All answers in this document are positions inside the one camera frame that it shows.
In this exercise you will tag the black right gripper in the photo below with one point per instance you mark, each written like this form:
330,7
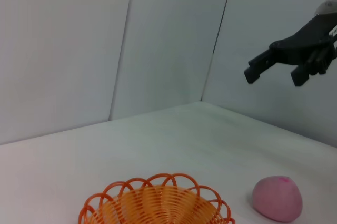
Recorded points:
308,39

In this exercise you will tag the pink peach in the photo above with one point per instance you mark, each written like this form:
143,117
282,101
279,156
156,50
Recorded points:
276,200

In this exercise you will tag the orange plastic woven basket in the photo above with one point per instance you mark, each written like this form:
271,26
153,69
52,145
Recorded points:
158,205

